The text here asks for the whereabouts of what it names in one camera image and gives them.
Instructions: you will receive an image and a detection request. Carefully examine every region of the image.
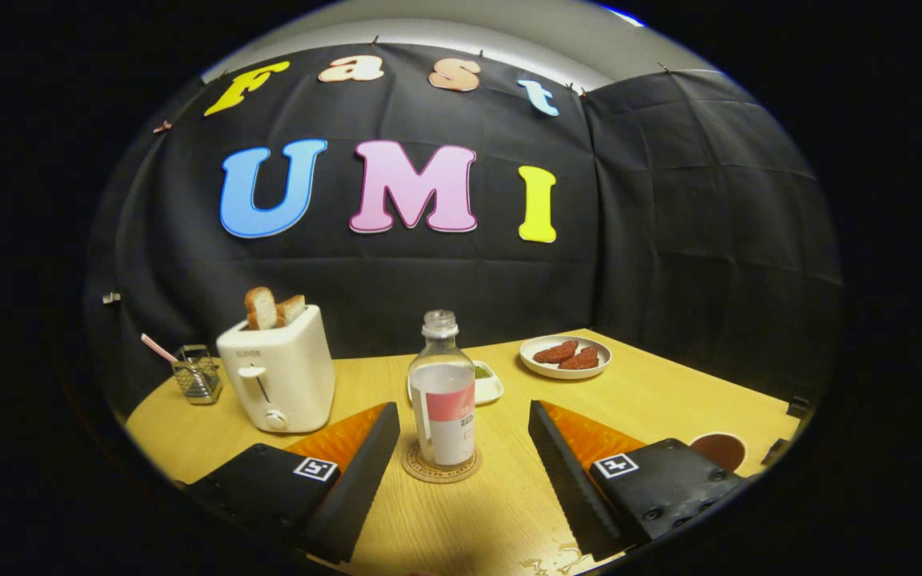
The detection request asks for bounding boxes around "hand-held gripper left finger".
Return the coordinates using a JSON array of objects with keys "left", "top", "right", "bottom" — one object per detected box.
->
[{"left": 181, "top": 402, "right": 402, "bottom": 565}]

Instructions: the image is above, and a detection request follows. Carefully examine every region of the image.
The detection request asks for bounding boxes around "beige cup with wooden handle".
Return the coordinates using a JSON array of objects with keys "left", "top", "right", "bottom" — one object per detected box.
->
[{"left": 689, "top": 432, "right": 747, "bottom": 473}]

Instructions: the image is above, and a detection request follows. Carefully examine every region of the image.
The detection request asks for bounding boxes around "wooden table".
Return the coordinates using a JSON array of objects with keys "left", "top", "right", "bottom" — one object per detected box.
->
[{"left": 125, "top": 328, "right": 802, "bottom": 576}]

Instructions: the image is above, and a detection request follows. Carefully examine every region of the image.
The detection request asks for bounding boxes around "white plate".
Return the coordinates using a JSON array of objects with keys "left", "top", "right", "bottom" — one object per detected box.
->
[{"left": 519, "top": 334, "right": 613, "bottom": 380}]

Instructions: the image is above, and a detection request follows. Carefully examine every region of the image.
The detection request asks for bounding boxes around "wire mesh basket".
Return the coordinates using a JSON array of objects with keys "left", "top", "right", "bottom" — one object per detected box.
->
[{"left": 171, "top": 345, "right": 223, "bottom": 406}]

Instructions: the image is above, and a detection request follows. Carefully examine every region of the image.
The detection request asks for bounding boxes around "black backdrop cloth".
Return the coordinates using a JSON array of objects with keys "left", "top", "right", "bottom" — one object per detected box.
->
[{"left": 85, "top": 40, "right": 842, "bottom": 417}]

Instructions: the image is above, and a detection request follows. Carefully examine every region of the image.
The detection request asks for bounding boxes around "round cork coaster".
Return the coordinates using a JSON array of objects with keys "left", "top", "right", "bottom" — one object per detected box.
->
[{"left": 401, "top": 440, "right": 483, "bottom": 484}]

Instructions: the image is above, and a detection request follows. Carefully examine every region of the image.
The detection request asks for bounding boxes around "white toaster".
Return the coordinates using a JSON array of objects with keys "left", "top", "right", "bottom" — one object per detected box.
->
[{"left": 216, "top": 304, "right": 336, "bottom": 434}]

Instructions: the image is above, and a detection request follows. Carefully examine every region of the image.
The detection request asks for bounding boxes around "white divided dish of grains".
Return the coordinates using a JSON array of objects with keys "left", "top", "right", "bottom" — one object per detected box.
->
[{"left": 407, "top": 360, "right": 504, "bottom": 406}]

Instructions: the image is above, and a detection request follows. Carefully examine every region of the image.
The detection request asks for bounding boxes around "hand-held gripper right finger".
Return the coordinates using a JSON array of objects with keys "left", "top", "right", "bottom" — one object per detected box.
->
[{"left": 527, "top": 400, "right": 750, "bottom": 562}]

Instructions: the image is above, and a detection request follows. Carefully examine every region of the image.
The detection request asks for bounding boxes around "clear bottle with red label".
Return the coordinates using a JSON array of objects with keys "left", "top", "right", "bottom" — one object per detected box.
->
[{"left": 408, "top": 310, "right": 478, "bottom": 467}]

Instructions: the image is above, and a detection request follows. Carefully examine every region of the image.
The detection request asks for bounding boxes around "pink stick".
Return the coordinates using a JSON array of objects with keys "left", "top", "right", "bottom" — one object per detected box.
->
[{"left": 141, "top": 334, "right": 179, "bottom": 365}]

